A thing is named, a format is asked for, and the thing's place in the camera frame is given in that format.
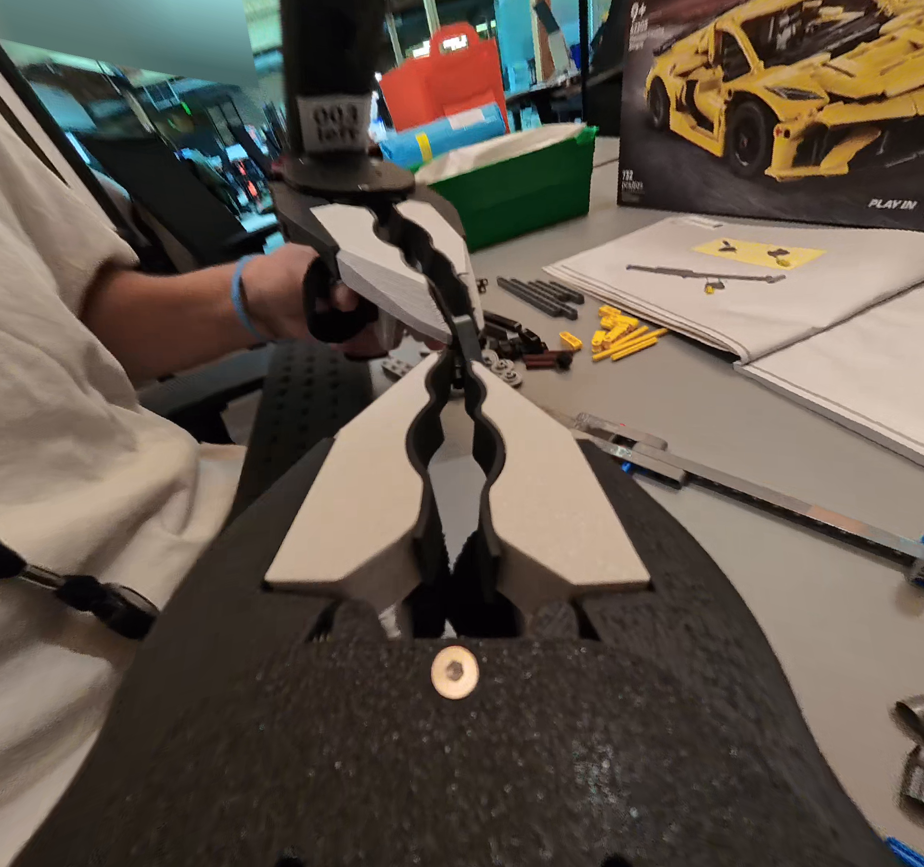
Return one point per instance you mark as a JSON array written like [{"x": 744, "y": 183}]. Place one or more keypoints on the long grey lego beam assembly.
[{"x": 722, "y": 481}]

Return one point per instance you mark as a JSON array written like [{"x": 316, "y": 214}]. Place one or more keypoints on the lego set box with yellow car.
[{"x": 686, "y": 181}]

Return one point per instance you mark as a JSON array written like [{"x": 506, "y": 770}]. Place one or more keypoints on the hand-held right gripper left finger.
[{"x": 354, "y": 513}]

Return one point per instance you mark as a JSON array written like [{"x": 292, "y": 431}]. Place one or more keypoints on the light grey round lego piece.
[
  {"x": 489, "y": 358},
  {"x": 511, "y": 375}
]

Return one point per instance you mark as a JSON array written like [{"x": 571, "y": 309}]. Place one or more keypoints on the short dark grey lego beam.
[{"x": 467, "y": 340}]

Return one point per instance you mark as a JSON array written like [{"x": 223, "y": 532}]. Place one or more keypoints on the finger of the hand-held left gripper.
[
  {"x": 361, "y": 246},
  {"x": 440, "y": 239}
]

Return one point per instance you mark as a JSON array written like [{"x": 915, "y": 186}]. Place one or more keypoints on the blue wristband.
[{"x": 242, "y": 297}]

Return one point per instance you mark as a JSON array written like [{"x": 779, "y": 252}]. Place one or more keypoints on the black office chair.
[{"x": 173, "y": 210}]

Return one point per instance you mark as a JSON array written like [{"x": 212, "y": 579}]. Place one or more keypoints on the open instruction booklet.
[{"x": 830, "y": 289}]

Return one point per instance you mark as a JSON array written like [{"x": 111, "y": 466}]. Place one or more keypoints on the stack of long black lego beams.
[{"x": 541, "y": 297}]

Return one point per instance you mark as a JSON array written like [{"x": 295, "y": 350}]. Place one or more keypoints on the person's left forearm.
[{"x": 166, "y": 311}]

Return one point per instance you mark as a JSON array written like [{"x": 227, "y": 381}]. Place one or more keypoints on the dark grey studded lego plate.
[{"x": 397, "y": 369}]

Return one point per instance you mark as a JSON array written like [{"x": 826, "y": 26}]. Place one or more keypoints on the black lego pin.
[{"x": 456, "y": 373}]

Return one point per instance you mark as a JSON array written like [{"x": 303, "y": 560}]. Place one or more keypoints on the light blue package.
[{"x": 462, "y": 131}]

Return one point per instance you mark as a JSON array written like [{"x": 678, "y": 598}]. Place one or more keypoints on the cluster of yellow lego pieces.
[{"x": 621, "y": 336}]

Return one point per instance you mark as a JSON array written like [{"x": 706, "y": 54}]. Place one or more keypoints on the pile of small colourful lego pieces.
[{"x": 911, "y": 773}]

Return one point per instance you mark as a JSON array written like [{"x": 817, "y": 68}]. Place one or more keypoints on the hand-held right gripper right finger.
[{"x": 563, "y": 513}]

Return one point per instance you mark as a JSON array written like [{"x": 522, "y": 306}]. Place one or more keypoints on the person's left hand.
[{"x": 281, "y": 289}]

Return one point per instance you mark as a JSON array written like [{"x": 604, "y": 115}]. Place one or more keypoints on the black lego gear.
[{"x": 564, "y": 360}]

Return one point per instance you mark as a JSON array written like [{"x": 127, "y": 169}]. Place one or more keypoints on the orange plastic case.
[{"x": 447, "y": 87}]

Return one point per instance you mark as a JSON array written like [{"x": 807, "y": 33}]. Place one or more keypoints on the cluster of small black lego pieces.
[{"x": 516, "y": 336}]

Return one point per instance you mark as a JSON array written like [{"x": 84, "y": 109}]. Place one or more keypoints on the white paper sheet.
[{"x": 505, "y": 149}]

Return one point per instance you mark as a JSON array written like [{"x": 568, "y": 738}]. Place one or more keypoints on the dark brown lego axle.
[
  {"x": 540, "y": 355},
  {"x": 541, "y": 365}
]

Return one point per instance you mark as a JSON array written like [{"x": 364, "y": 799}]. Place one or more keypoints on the green plastic bin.
[{"x": 520, "y": 203}]

